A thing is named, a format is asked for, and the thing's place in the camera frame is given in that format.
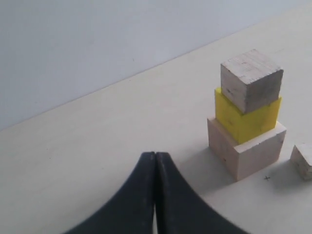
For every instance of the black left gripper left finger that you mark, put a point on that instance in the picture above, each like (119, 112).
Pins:
(131, 209)

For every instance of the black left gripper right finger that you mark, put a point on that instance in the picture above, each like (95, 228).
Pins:
(179, 209)

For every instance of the large pale wooden cube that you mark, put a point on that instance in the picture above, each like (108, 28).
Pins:
(243, 160)

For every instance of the yellow cube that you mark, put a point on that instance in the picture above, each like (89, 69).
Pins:
(244, 127)

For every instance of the small wooden cube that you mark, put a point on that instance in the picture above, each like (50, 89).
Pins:
(301, 157)

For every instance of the medium wooden cube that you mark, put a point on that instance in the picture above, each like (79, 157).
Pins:
(251, 80)

